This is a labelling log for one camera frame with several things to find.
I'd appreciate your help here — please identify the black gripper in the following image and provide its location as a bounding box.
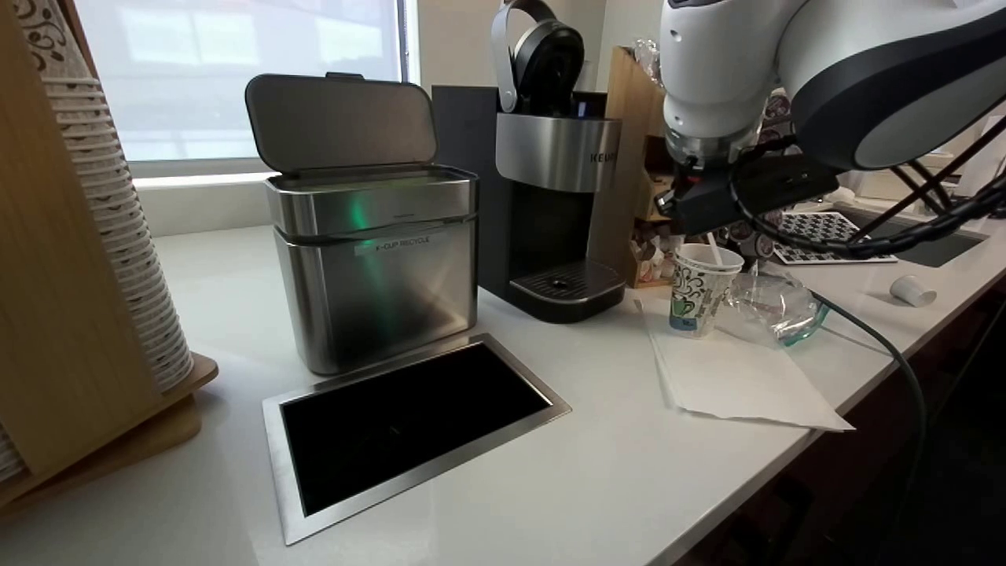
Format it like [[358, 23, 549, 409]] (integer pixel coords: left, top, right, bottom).
[[657, 155, 767, 241]]

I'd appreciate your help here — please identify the printed paper coffee cup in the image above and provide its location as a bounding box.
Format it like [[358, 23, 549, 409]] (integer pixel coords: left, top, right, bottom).
[[666, 240, 750, 337]]

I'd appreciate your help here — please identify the wooden condiment stand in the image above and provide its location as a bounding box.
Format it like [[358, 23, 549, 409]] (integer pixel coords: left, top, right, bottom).
[[582, 44, 672, 290]]

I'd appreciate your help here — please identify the black silver coffee machine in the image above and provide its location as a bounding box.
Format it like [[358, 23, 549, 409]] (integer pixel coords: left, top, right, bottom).
[[429, 0, 636, 327]]

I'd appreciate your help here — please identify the tall paper cup stack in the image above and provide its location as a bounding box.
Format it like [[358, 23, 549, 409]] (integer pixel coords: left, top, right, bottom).
[[8, 0, 201, 396]]

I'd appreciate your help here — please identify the wooden cup dispenser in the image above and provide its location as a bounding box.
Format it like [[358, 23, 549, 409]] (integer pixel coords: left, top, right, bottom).
[[0, 0, 225, 515]]

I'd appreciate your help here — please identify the black white checkerboard sheet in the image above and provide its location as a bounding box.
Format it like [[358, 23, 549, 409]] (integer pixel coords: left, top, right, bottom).
[[778, 203, 895, 266]]

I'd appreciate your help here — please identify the clear zip plastic bag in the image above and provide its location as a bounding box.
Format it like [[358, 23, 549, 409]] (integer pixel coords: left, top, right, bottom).
[[715, 260, 836, 353]]

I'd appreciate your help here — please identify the white paper napkin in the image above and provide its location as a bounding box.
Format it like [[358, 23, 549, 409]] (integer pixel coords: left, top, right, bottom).
[[647, 325, 858, 436]]

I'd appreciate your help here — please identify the small white paper roll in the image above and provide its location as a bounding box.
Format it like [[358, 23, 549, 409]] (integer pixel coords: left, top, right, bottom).
[[888, 275, 939, 311]]

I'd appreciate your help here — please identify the dark grey flat tray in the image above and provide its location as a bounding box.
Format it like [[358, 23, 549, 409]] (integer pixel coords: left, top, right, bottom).
[[891, 226, 990, 271]]

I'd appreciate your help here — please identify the stainless steel lidded bin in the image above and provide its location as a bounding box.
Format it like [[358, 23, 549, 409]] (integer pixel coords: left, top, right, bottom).
[[242, 70, 482, 381]]

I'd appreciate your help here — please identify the steel framed counter chute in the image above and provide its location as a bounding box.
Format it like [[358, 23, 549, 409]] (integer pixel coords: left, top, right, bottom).
[[259, 330, 572, 551]]

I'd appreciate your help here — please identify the bright window pane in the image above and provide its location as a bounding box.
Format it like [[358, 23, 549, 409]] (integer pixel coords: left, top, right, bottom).
[[72, 0, 422, 180]]

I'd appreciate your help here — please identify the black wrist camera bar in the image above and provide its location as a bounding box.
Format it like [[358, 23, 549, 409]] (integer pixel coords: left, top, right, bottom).
[[751, 148, 843, 217]]

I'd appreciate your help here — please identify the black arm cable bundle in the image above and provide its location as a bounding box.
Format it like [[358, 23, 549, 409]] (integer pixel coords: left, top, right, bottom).
[[727, 108, 1006, 263]]

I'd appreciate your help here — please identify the grey power cable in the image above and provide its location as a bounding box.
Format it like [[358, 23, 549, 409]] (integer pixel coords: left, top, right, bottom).
[[813, 290, 933, 515]]

